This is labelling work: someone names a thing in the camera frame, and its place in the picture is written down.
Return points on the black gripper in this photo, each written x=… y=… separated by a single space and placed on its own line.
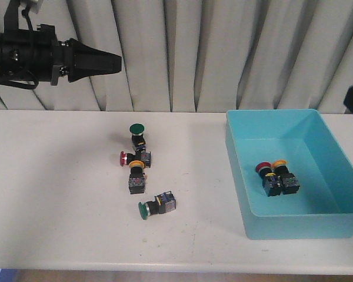
x=29 y=57

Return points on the yellow push button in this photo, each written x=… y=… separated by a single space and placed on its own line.
x=288 y=181
x=137 y=179

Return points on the red push button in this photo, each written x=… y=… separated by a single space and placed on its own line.
x=270 y=181
x=139 y=155

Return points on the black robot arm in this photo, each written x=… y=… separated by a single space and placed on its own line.
x=28 y=58

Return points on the teal plastic box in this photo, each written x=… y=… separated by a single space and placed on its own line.
x=322 y=208

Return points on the upright green push button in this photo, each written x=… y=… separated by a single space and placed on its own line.
x=137 y=132

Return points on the lying red push button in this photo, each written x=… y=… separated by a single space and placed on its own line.
x=139 y=155

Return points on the lying yellow push button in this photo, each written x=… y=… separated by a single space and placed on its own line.
x=137 y=179

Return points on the lying green push button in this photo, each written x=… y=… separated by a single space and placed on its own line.
x=163 y=203

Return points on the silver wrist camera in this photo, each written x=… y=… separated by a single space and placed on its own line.
x=34 y=5

